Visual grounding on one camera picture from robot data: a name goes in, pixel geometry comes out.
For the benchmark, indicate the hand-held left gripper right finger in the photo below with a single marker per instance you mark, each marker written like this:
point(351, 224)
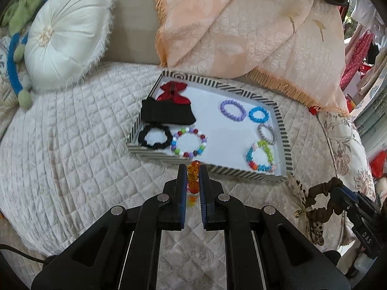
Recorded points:
point(204, 205)

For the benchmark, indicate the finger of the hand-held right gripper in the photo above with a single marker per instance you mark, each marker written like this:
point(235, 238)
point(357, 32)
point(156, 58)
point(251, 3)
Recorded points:
point(347, 195)

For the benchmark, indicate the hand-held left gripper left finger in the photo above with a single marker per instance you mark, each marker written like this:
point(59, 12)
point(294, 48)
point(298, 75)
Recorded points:
point(183, 205)

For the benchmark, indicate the brown scrunchie with leopard bow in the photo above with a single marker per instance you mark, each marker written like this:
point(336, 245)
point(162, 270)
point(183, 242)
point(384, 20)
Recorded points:
point(314, 193)

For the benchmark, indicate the black white striped tray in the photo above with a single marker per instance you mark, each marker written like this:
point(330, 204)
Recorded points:
point(217, 133)

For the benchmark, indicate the black knitted headband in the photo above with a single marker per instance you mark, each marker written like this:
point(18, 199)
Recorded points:
point(166, 111)

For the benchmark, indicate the red hair bow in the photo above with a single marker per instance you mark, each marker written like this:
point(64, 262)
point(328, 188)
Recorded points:
point(178, 96)

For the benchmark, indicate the cream floral cushion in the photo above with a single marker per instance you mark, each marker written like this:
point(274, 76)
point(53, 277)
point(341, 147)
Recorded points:
point(341, 151)

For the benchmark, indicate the black scrunchie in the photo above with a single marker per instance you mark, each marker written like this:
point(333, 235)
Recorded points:
point(143, 137)

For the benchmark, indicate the small red item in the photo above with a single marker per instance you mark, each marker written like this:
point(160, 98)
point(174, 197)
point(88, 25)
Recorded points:
point(314, 109)

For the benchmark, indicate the beige quilted bedspread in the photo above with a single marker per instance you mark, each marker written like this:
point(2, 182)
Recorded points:
point(75, 157)

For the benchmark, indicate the red dotted fabric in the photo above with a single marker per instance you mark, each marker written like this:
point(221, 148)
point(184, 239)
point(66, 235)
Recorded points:
point(356, 63)

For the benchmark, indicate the peach fringed blanket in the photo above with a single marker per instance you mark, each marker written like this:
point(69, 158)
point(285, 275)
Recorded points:
point(242, 30)

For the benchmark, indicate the round white cushion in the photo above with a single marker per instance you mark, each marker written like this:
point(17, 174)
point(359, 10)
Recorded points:
point(66, 33)

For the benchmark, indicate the floral embroidered pillow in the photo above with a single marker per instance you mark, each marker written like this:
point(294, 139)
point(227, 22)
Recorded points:
point(4, 96)

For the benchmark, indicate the green and blue plush toy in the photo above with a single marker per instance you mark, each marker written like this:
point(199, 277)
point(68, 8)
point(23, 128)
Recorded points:
point(12, 66)

